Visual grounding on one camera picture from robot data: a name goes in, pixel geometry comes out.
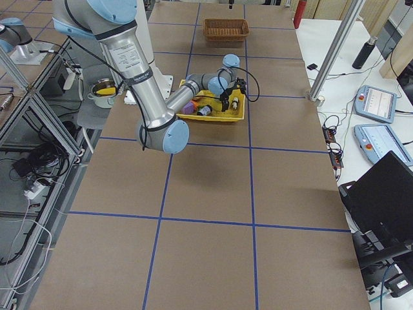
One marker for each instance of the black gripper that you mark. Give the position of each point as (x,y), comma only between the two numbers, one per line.
(226,94)

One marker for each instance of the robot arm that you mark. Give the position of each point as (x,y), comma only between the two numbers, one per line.
(16,39)
(114,25)

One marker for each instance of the yellow plastic basket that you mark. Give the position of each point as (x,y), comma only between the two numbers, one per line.
(205,97)

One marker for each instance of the brown wicker basket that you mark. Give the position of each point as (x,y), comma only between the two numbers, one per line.
(225,30)

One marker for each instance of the panda figurine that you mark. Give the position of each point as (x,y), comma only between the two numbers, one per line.
(235,103)

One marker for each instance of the small printed can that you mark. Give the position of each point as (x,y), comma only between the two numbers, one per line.
(205,110)

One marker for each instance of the orange toy carrot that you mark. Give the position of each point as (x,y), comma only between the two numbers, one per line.
(195,104)

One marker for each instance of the purple foam cube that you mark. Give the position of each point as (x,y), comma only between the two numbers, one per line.
(189,108)

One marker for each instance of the small black device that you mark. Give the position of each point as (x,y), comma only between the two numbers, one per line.
(312,66)

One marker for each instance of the red cylinder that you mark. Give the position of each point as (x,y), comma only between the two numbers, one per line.
(300,9)

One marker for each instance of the white enamel pot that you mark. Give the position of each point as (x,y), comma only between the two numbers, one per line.
(103,93)

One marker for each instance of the black water bottle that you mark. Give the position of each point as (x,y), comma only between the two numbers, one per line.
(364,53)

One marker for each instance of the far teach pendant tablet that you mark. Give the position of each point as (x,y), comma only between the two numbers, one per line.
(376,104)

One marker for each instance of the teach pendant tablet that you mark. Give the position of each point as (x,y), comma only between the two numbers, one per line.
(377,140)
(376,104)

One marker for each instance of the near teach pendant tablet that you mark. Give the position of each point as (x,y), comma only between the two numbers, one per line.
(377,140)

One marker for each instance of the black laptop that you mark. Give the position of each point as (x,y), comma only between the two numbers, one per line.
(382,197)

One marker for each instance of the aluminium frame post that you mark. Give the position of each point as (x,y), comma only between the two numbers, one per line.
(333,52)

